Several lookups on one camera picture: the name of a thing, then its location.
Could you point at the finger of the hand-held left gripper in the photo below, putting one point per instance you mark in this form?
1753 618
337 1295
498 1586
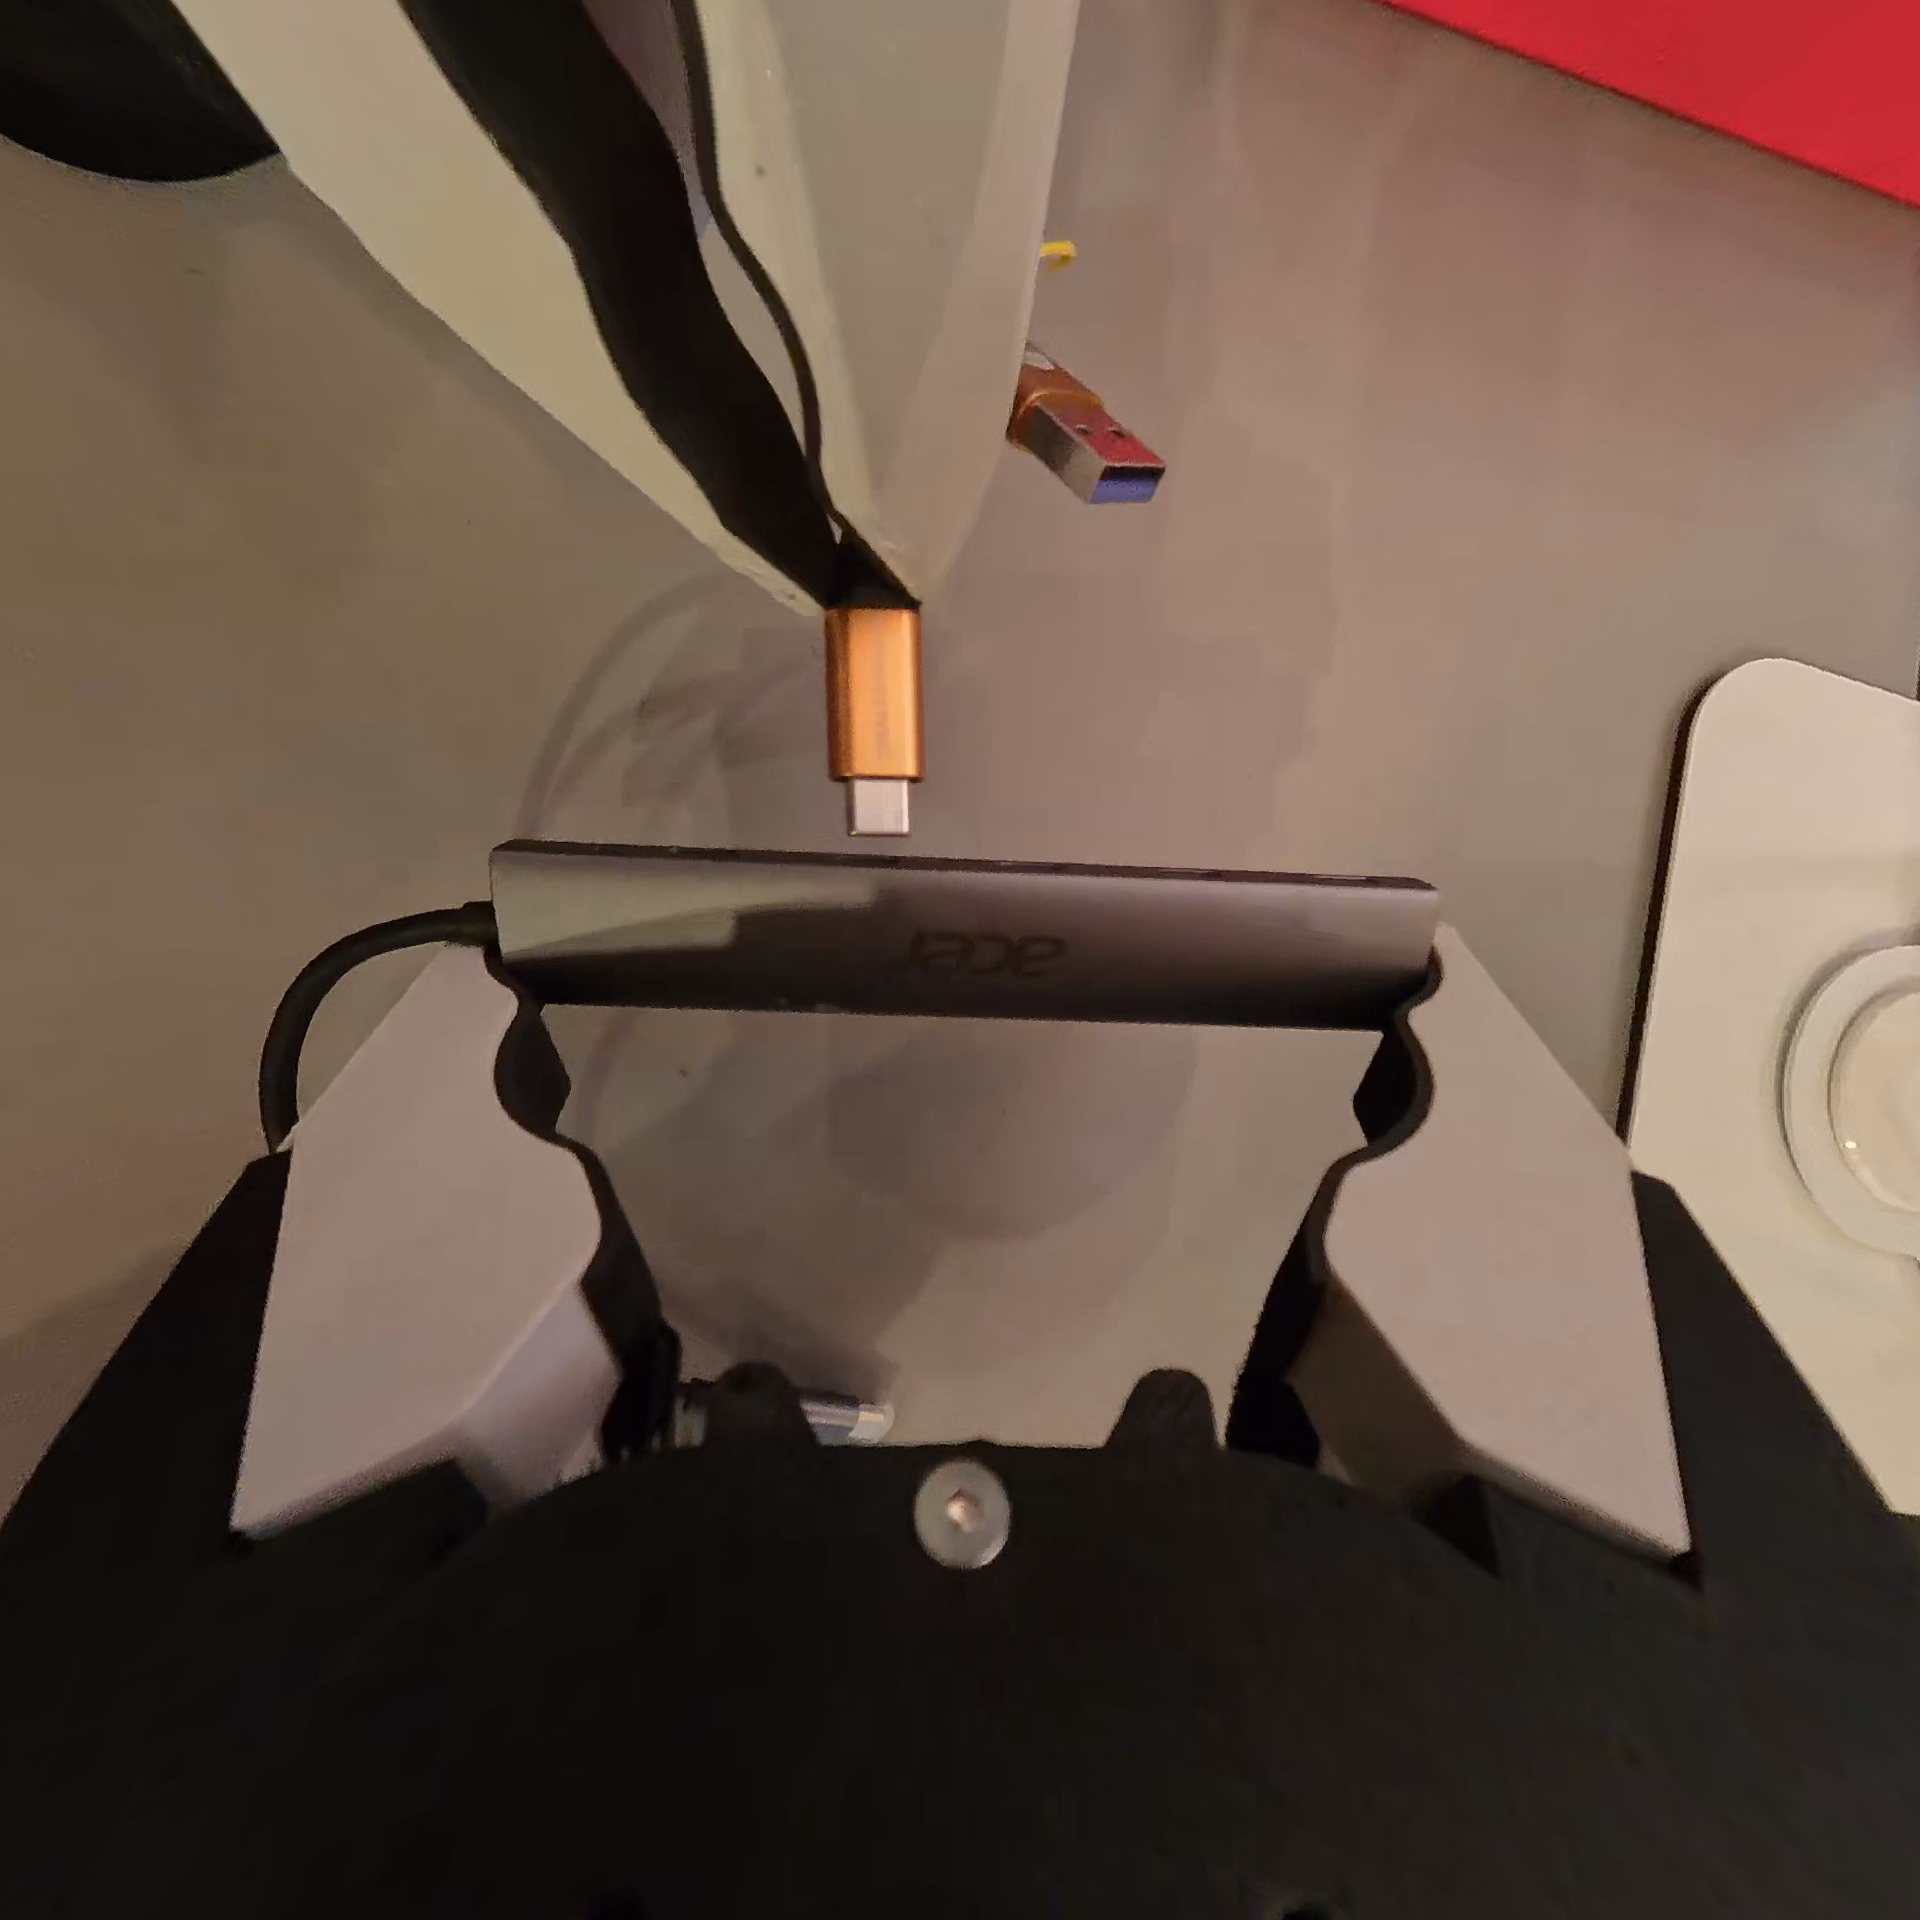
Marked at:
450 223
899 223

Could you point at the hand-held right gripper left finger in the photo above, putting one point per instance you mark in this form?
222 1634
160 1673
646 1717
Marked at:
403 1279

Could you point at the red plastic bin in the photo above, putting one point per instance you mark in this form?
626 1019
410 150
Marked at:
1726 59

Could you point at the white stand base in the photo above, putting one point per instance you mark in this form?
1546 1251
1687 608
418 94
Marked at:
1726 902

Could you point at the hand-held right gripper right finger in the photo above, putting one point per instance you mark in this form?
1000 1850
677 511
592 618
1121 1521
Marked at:
1500 1279

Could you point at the grey usb hub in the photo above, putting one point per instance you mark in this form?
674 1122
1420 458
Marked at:
749 925

